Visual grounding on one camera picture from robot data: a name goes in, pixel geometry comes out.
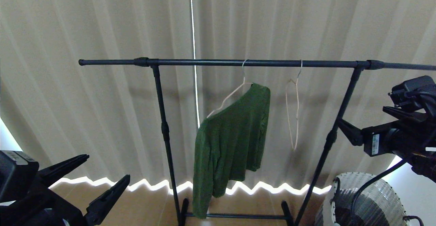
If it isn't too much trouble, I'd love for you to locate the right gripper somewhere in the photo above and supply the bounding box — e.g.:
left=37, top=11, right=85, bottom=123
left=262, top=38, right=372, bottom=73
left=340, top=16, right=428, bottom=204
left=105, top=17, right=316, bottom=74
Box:
left=337, top=106, right=436, bottom=157

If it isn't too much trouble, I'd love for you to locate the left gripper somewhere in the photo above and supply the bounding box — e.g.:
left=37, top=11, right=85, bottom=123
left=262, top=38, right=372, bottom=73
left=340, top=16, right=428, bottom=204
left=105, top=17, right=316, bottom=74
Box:
left=0, top=154, right=130, bottom=226

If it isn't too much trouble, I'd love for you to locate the pink clothes hanger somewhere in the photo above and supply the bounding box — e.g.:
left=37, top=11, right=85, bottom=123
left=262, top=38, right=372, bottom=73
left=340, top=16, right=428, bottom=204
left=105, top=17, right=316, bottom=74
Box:
left=285, top=60, right=303, bottom=151
left=207, top=60, right=254, bottom=119

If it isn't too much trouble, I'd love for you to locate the green shirt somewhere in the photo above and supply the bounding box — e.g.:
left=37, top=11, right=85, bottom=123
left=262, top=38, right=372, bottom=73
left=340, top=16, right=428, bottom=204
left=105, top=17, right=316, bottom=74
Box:
left=192, top=83, right=271, bottom=220

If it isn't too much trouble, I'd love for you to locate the white laundry basket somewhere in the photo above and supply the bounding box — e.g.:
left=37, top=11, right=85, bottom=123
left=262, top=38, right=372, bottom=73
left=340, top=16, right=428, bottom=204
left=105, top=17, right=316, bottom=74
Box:
left=315, top=172, right=424, bottom=226

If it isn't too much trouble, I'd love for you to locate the black clothes rack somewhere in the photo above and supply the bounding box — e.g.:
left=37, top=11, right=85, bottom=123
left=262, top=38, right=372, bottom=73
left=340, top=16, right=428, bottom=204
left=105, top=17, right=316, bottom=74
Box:
left=78, top=57, right=436, bottom=226

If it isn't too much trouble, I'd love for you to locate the beige curtain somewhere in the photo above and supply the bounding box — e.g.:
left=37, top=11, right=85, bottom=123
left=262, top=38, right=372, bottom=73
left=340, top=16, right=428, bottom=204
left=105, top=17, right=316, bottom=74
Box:
left=0, top=0, right=436, bottom=196

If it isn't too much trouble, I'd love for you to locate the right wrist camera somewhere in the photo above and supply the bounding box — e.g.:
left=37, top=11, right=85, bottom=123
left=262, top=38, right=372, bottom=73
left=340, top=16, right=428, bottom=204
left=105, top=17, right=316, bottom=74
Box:
left=388, top=75, right=436, bottom=112

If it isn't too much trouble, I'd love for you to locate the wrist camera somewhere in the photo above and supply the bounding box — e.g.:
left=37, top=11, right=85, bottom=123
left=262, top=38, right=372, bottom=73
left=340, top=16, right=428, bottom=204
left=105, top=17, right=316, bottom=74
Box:
left=388, top=75, right=436, bottom=112
left=0, top=150, right=40, bottom=202

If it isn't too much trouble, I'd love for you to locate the black cable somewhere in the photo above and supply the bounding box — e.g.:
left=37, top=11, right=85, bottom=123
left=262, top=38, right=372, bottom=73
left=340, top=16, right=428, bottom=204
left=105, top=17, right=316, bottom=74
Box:
left=349, top=160, right=407, bottom=226

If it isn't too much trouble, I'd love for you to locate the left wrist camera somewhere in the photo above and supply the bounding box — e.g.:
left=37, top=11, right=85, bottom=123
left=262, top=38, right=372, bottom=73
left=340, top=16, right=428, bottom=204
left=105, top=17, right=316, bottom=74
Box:
left=0, top=150, right=40, bottom=202

